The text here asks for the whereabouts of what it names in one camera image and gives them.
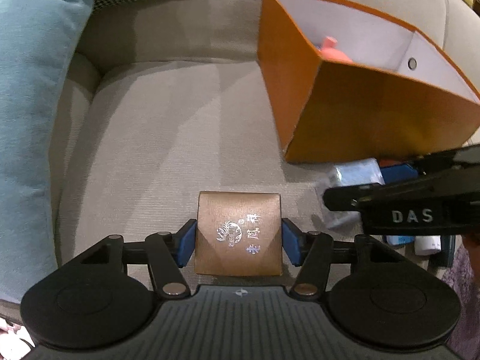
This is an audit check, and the brown cardboard cube box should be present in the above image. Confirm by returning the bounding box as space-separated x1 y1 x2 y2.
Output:
194 191 282 277

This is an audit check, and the orange cardboard box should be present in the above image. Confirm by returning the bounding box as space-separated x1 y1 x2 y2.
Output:
257 0 479 164

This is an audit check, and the salmon pink plastic toy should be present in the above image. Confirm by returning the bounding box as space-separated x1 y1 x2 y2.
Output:
317 37 353 63

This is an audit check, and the white printed packet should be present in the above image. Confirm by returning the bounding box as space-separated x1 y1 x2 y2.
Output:
385 236 442 256

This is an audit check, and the person right hand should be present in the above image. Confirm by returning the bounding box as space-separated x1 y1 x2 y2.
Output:
462 233 480 250

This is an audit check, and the beige fabric sofa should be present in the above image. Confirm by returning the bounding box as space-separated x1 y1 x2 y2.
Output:
50 0 479 263

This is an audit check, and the purple fuzzy sleeve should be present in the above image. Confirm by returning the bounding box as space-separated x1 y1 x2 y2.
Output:
442 245 479 359

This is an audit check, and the light blue cushion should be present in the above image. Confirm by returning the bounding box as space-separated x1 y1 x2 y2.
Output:
1 0 94 303

